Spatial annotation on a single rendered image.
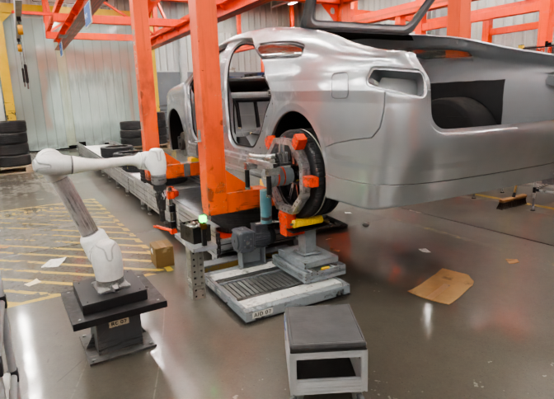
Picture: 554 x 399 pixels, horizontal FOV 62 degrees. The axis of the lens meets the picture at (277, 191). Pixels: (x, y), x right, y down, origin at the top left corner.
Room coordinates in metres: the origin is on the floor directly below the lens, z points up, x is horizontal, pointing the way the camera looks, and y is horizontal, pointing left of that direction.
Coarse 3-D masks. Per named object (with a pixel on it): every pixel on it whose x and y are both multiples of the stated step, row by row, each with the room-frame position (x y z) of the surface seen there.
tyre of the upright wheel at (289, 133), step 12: (288, 132) 3.36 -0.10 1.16; (300, 132) 3.24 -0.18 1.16; (312, 132) 3.28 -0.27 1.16; (312, 144) 3.14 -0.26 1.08; (312, 156) 3.08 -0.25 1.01; (312, 168) 3.08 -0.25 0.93; (324, 168) 3.07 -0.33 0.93; (324, 180) 3.07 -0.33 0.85; (312, 192) 3.08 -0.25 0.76; (324, 192) 3.07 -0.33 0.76; (312, 204) 3.09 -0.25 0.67; (324, 204) 3.14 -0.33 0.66; (336, 204) 3.20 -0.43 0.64; (300, 216) 3.24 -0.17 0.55; (312, 216) 3.27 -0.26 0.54
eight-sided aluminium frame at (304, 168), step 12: (276, 144) 3.38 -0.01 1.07; (288, 144) 3.20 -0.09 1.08; (300, 156) 3.14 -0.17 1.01; (300, 168) 3.06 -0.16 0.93; (300, 180) 3.07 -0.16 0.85; (276, 192) 3.46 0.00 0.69; (300, 192) 3.06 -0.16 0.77; (276, 204) 3.37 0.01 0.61; (288, 204) 3.33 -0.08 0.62; (300, 204) 3.15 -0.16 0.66
